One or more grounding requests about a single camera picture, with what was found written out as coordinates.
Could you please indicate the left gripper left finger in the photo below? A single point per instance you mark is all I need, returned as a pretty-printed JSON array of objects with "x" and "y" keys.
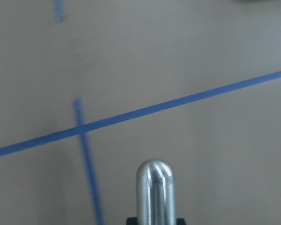
[{"x": 131, "y": 221}]

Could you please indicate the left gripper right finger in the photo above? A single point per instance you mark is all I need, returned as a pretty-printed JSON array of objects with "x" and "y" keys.
[{"x": 180, "y": 221}]

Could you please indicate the steel muddler black tip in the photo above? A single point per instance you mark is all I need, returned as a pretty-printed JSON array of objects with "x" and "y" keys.
[{"x": 155, "y": 193}]

